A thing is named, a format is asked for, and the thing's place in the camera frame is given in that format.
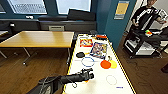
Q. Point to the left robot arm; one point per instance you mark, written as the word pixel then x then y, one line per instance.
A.
pixel 63 80

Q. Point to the yellow gaming table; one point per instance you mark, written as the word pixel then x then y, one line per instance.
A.
pixel 100 85

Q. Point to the small orange game piece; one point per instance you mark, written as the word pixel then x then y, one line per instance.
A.
pixel 105 64

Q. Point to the black flat disc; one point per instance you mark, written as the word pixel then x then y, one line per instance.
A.
pixel 80 55

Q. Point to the colourful snack packets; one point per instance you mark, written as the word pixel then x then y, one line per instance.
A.
pixel 99 50

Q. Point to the yellow flat disc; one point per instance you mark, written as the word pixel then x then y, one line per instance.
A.
pixel 114 64

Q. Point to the red game box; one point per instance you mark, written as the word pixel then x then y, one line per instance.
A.
pixel 86 42

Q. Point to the small red game piece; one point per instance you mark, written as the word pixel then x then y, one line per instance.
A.
pixel 101 37

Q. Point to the grey chair back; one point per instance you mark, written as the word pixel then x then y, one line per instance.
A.
pixel 56 28

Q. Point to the black wheeled cart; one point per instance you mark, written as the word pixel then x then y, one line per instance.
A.
pixel 136 38

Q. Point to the white cart box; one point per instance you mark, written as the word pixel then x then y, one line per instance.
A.
pixel 143 48

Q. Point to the dark bench cushion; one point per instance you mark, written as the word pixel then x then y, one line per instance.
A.
pixel 81 15

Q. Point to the yellow wooden table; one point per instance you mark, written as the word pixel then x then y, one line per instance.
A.
pixel 40 38
pixel 2 34

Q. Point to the person in dark shirt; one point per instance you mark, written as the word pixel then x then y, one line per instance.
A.
pixel 146 16

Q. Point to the small white sill box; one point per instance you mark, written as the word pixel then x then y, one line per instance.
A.
pixel 30 17

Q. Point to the bright wall window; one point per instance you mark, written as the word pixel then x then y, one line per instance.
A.
pixel 28 6
pixel 73 6
pixel 2 9

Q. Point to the yellow wall sign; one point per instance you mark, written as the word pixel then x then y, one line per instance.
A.
pixel 121 9

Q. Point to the dark wall bench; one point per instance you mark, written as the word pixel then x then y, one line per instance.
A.
pixel 33 24

